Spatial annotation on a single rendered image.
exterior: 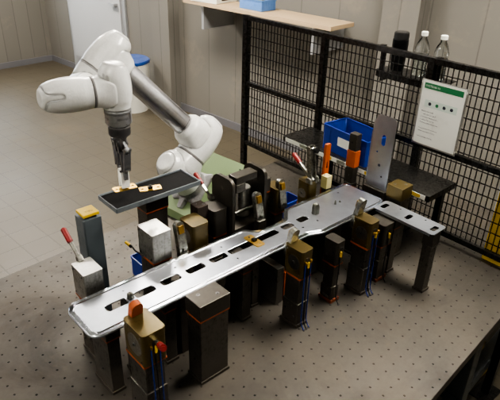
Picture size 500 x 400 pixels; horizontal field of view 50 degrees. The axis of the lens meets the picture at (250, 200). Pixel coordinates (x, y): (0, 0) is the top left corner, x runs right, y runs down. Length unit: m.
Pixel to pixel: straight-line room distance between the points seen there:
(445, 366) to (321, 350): 0.44
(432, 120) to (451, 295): 0.79
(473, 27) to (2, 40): 6.34
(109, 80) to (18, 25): 6.87
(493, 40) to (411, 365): 2.68
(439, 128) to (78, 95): 1.58
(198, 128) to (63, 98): 0.94
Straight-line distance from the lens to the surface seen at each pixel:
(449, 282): 2.52
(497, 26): 4.18
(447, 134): 2.59
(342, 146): 2.71
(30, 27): 8.71
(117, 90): 1.80
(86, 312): 1.77
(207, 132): 2.59
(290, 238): 1.94
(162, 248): 1.93
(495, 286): 2.58
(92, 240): 1.99
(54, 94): 1.77
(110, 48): 2.36
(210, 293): 1.74
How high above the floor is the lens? 2.11
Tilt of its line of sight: 28 degrees down
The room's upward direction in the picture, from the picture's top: 2 degrees clockwise
